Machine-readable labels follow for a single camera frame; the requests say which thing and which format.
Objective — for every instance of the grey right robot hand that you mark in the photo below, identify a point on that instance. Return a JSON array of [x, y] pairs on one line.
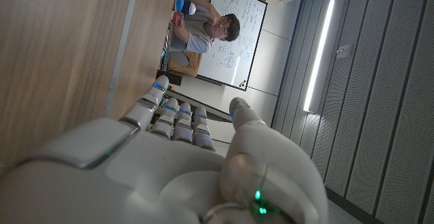
[[152, 176]]

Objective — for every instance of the brown jacket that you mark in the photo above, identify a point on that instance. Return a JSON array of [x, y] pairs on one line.
[[190, 66]]

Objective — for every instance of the seated person in grey shirt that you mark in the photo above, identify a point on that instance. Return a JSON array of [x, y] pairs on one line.
[[196, 34]]

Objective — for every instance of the blue bottle with white cap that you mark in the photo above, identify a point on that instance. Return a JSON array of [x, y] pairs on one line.
[[191, 9]]

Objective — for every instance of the white ceiling light strip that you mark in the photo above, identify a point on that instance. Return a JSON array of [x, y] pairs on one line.
[[318, 54]]

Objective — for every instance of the whiteboard with black frame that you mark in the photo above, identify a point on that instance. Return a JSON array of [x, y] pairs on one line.
[[244, 47]]

